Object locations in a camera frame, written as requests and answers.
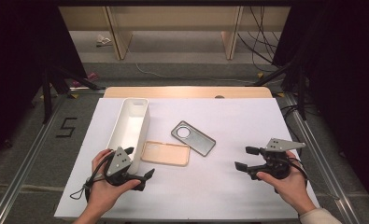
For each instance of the yellow tape piece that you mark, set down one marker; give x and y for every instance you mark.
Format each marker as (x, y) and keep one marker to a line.
(260, 75)
(280, 94)
(74, 95)

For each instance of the dark curtain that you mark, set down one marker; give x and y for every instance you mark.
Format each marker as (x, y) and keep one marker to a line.
(17, 62)
(344, 77)

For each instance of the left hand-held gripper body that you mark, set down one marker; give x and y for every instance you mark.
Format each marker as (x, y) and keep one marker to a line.
(118, 161)

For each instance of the pink object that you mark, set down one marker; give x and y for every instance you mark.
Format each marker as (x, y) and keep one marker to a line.
(92, 76)

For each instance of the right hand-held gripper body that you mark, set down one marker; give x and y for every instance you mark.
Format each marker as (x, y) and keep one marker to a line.
(275, 165)

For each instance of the beige phone case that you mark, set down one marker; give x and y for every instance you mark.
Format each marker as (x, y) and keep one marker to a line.
(166, 154)

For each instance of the black metal stand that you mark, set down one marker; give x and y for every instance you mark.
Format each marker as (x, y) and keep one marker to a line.
(302, 93)
(46, 99)

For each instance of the dark table grommet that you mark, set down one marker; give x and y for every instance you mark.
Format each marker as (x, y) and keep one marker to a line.
(219, 96)

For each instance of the white table cover sheet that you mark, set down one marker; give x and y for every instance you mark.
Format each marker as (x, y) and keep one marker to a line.
(204, 186)

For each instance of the person's left hand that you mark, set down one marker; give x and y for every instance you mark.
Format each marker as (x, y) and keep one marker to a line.
(102, 193)

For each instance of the grey phone case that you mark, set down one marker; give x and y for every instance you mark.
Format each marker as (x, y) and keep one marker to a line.
(197, 143)

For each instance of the person's right hand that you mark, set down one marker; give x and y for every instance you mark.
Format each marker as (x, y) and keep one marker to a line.
(292, 189)

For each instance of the light wooden shelf unit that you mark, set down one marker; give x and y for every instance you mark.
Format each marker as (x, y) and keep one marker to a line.
(173, 18)

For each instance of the crumpled white paper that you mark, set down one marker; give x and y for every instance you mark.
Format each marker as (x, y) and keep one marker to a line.
(102, 39)

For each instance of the white plastic storage bin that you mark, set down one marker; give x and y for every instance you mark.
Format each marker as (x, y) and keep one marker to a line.
(132, 124)

